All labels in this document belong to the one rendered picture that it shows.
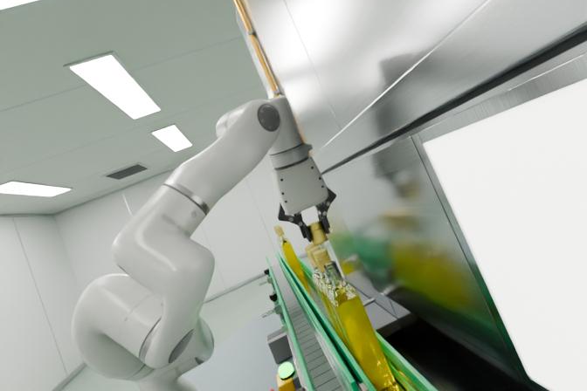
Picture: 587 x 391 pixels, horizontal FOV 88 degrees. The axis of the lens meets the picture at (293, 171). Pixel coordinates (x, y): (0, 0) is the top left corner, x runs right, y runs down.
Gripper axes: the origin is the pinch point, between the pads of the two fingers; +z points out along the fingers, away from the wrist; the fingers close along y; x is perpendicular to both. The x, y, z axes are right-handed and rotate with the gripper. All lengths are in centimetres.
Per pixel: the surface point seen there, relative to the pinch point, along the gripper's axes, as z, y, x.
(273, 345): 53, 22, -42
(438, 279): 7.4, -12.2, 21.6
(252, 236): 188, 37, -553
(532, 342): 8.1, -12.7, 36.1
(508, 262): -2.0, -12.7, 35.6
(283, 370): 43, 20, -18
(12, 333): 123, 367, -386
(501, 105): -19.3, -12.4, 39.1
